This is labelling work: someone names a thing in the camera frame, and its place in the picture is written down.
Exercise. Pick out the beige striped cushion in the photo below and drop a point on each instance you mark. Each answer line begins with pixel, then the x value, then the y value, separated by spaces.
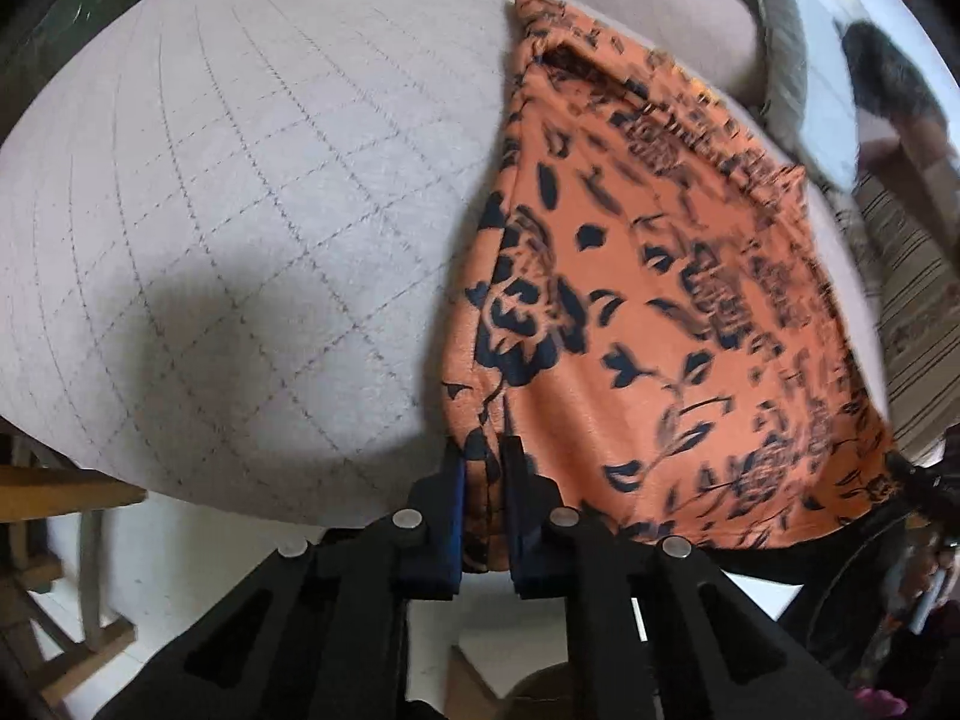
pixel 915 300

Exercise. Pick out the grey white pillow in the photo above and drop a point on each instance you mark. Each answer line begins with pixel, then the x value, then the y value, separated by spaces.
pixel 784 52

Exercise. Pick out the cardboard box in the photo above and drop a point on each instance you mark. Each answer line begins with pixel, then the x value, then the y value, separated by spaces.
pixel 480 679

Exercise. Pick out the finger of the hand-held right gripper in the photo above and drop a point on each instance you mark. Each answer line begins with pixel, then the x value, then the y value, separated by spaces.
pixel 919 481

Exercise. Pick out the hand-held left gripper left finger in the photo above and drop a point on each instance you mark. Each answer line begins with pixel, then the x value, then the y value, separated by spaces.
pixel 448 532

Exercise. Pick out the pink bolster cushion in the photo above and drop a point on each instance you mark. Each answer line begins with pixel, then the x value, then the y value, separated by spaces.
pixel 660 7

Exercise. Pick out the orange black floral garment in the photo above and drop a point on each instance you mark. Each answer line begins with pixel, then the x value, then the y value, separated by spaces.
pixel 637 315

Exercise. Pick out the dark fuzzy cushion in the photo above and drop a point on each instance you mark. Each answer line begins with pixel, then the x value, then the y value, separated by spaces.
pixel 889 67

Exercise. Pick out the wooden chair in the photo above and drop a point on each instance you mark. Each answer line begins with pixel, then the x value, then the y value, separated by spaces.
pixel 45 495

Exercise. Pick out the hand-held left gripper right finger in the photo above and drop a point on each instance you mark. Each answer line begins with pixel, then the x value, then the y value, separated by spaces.
pixel 525 540

